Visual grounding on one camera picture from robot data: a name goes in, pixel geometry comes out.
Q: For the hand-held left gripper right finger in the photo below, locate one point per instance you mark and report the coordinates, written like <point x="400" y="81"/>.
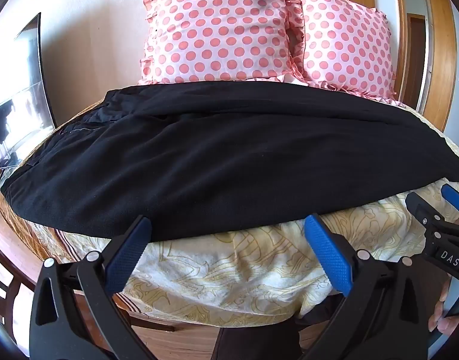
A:
<point x="327" y="255"/>

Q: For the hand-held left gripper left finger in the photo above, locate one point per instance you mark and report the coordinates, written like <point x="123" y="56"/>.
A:
<point x="129" y="252"/>

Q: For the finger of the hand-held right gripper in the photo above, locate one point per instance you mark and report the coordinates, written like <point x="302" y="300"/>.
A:
<point x="420" y="204"/>
<point x="456" y="197"/>

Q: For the black pants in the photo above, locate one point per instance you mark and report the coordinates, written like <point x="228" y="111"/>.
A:
<point x="214" y="165"/>

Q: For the person's right hand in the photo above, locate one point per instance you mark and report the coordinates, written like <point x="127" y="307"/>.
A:
<point x="447" y="322"/>

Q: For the orange and cream patterned bedsheet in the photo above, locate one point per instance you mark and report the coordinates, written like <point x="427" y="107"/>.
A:
<point x="214" y="270"/>

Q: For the person's own leg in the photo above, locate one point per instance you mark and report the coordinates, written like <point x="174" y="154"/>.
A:
<point x="252" y="343"/>

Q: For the dark brown door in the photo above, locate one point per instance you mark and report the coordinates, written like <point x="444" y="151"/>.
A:
<point x="417" y="60"/>

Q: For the glass tank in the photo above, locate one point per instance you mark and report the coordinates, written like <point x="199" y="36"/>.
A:
<point x="2" y="178"/>

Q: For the pink polka dot pillow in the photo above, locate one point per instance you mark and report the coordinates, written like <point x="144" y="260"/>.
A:
<point x="214" y="26"/>
<point x="345" y="48"/>

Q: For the black flat television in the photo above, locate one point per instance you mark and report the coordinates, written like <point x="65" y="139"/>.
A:
<point x="23" y="93"/>

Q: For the wooden bed frame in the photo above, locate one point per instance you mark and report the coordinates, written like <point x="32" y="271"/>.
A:
<point x="154" y="320"/>

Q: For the wooden door frame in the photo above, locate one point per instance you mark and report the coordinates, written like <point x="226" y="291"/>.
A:
<point x="441" y="45"/>

